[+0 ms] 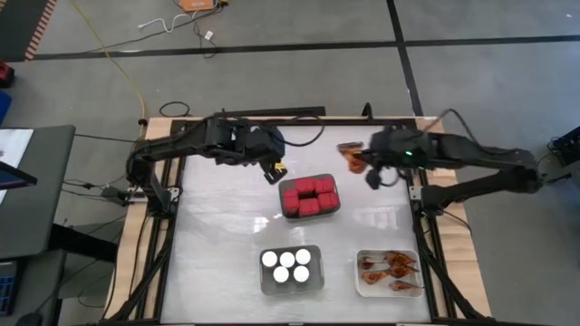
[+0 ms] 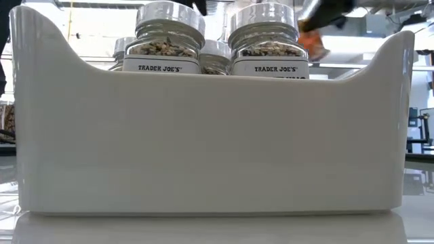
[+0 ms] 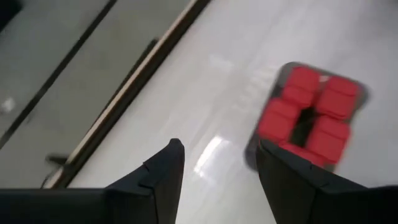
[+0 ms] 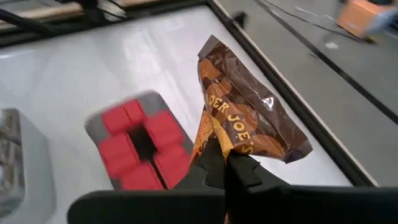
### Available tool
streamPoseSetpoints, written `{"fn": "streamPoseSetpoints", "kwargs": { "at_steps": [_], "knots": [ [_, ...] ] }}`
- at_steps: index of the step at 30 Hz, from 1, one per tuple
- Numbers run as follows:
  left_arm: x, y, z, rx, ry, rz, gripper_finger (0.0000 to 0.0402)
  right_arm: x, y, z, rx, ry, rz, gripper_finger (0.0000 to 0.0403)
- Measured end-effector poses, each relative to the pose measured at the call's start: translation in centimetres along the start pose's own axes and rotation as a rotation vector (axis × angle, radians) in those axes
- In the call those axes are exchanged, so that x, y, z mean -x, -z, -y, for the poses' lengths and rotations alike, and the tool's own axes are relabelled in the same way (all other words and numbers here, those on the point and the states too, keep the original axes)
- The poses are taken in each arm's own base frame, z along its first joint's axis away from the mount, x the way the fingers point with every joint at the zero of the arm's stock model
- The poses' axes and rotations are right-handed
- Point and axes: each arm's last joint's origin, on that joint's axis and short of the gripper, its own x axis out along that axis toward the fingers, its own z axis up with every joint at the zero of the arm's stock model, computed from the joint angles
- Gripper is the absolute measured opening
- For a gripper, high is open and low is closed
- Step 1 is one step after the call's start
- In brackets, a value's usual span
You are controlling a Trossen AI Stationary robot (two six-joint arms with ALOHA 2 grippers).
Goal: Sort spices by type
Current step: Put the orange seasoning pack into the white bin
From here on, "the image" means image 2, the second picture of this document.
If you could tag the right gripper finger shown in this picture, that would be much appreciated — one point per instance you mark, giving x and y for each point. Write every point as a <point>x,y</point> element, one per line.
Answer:
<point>325,15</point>

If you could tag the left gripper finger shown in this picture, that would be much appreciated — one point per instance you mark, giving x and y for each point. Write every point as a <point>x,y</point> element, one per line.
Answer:
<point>200,6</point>

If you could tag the orange taco seasoning packet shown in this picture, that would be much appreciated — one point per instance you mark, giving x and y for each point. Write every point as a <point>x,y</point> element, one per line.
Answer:
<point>313,42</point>

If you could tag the white-lidded bagel seasoning jar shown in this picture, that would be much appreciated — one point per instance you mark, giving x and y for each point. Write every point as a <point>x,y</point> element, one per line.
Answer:
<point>268,67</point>
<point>162,64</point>
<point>120,47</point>
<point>215,54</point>

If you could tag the long ceiling light bar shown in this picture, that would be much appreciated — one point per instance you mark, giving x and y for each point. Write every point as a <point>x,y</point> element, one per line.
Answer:
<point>356,66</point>

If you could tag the black equipment stand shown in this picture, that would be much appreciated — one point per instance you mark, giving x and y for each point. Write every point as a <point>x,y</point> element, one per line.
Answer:
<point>412,117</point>

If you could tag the pale grey plastic bin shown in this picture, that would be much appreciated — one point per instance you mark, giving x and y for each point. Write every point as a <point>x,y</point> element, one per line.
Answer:
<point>217,142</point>

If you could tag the black background table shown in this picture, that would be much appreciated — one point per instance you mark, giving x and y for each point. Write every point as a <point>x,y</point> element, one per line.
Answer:
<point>420,157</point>

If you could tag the brown object beyond table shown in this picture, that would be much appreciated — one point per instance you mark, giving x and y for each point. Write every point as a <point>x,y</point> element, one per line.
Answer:
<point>8,118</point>

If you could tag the black background furniture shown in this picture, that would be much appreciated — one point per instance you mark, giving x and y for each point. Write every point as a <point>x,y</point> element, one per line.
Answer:
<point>6,147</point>

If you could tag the ribbed silver duct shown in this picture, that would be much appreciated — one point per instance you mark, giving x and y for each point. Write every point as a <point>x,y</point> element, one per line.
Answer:
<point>213,5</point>

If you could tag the slanted silver duct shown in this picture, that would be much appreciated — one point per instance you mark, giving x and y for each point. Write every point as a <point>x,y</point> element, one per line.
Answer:
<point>306,8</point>

